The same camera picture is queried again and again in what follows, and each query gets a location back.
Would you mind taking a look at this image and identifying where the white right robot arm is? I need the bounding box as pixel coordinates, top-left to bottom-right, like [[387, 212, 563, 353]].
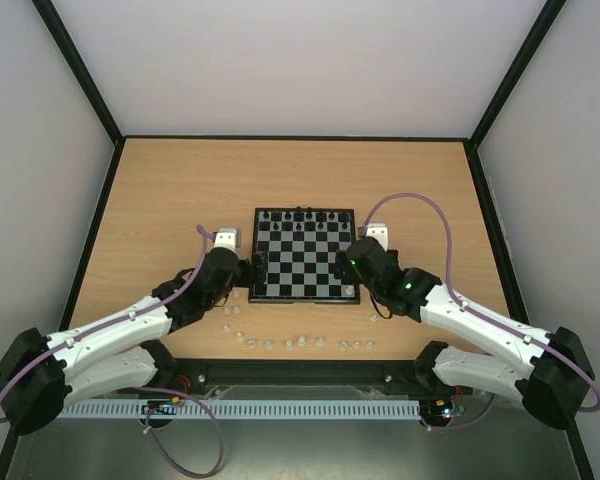
[[335, 237, 595, 430]]

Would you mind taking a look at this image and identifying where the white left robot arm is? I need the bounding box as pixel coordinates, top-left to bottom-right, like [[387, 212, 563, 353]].
[[0, 247, 267, 435]]

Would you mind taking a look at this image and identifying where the green circuit board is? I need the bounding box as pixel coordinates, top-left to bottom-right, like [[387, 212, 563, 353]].
[[431, 396, 466, 419]]

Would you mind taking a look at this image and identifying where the black and silver chessboard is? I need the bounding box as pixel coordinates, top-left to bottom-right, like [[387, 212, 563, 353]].
[[249, 206, 360, 305]]

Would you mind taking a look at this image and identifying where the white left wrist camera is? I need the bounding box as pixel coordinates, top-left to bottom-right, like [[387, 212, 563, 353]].
[[213, 227, 242, 251]]

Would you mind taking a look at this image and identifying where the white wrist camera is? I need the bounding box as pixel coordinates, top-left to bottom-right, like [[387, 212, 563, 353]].
[[213, 227, 242, 251], [363, 222, 389, 251]]

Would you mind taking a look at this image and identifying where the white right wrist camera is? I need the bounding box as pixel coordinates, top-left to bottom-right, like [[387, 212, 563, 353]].
[[363, 222, 389, 251]]

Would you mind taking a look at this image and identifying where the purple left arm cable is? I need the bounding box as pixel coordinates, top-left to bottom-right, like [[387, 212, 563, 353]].
[[0, 225, 217, 425]]

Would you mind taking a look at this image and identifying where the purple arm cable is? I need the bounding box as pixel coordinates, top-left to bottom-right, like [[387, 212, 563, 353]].
[[0, 225, 217, 425], [360, 192, 600, 413]]

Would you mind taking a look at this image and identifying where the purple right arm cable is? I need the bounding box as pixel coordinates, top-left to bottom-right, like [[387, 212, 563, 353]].
[[360, 192, 600, 413]]

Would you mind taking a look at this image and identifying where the black mounting rail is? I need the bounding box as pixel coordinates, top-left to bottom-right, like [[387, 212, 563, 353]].
[[175, 359, 431, 398]]

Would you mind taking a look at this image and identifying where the light blue slotted cable duct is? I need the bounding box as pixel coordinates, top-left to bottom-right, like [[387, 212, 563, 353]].
[[59, 399, 421, 421]]

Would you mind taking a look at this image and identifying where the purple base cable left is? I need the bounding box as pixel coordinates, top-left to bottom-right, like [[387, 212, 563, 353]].
[[143, 388, 226, 476]]

